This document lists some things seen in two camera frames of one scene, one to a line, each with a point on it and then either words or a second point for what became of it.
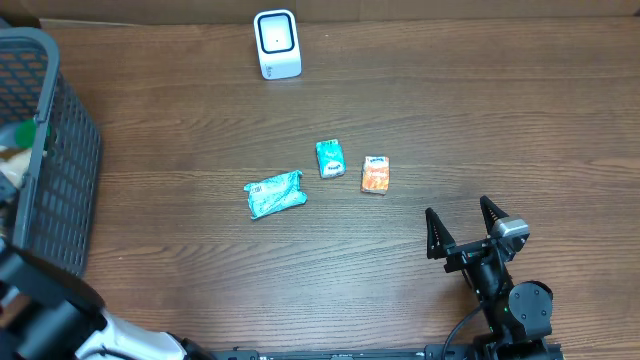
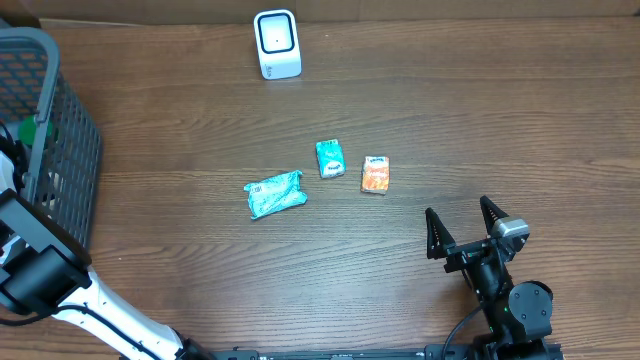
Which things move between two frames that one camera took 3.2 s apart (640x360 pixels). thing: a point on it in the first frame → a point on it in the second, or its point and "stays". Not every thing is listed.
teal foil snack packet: [275, 193] stays
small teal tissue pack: [331, 158] stays
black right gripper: [441, 243] stays
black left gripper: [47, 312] → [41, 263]
